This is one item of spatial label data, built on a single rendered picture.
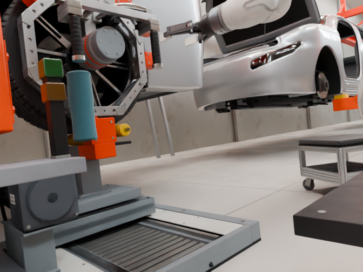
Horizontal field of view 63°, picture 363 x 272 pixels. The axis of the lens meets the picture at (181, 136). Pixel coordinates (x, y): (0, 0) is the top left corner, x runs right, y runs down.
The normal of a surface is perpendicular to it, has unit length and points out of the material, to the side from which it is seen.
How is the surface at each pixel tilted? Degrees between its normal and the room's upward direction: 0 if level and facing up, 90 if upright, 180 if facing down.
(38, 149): 90
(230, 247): 90
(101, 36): 90
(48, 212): 90
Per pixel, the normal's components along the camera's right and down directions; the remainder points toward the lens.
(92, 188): 0.69, -0.06
